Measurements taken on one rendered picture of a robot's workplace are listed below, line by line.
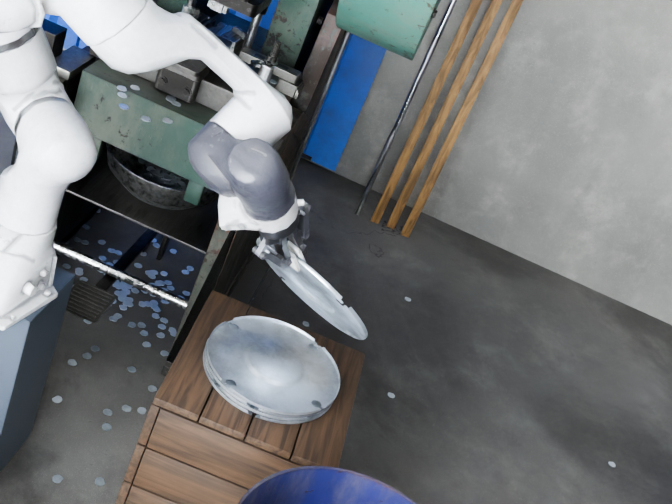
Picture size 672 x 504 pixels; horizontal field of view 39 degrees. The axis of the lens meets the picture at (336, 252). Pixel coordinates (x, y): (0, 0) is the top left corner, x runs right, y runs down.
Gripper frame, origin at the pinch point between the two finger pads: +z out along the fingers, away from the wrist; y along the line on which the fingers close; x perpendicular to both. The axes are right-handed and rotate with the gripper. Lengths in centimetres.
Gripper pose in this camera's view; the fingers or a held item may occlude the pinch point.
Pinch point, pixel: (293, 256)
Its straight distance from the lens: 175.6
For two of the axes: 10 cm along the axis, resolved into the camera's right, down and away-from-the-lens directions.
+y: 6.6, -7.2, 2.1
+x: -7.4, -5.8, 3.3
